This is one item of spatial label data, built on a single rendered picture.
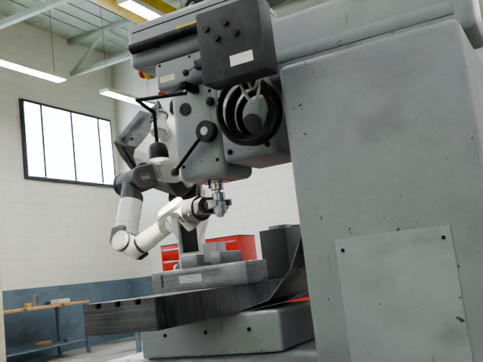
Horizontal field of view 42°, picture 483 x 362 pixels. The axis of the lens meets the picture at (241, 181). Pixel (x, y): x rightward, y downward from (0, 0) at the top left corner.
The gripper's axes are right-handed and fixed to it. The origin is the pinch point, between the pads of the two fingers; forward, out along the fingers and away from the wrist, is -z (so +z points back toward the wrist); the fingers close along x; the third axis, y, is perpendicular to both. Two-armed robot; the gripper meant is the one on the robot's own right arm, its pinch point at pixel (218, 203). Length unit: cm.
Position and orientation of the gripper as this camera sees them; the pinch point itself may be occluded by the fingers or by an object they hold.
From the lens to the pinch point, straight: 211.7
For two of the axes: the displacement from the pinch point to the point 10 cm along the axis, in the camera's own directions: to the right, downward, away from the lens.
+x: 8.0, -0.1, 6.1
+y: 1.1, 9.8, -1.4
